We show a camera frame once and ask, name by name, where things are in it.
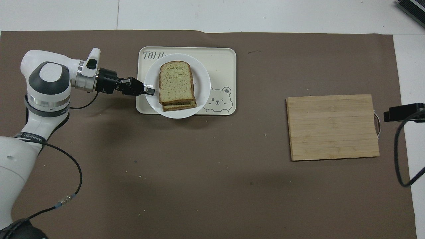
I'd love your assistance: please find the cream tray with bear print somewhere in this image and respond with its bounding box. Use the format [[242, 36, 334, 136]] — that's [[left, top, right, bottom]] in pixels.
[[136, 46, 237, 116]]

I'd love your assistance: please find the white round plate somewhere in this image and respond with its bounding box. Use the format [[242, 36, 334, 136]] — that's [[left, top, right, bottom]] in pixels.
[[144, 53, 212, 119]]

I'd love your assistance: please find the black cable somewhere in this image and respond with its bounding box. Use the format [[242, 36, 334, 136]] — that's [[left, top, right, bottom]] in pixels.
[[2, 141, 83, 231], [394, 111, 425, 188], [68, 90, 99, 110]]

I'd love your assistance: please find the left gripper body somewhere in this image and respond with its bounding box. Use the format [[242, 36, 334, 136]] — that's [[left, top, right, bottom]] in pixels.
[[95, 67, 129, 96]]

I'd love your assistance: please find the brown bread slice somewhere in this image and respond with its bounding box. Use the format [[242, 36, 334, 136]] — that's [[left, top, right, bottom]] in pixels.
[[159, 61, 196, 104], [162, 100, 198, 112]]

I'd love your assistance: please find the wooden cutting board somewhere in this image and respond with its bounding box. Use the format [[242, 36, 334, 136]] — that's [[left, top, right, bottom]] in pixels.
[[286, 94, 382, 162]]

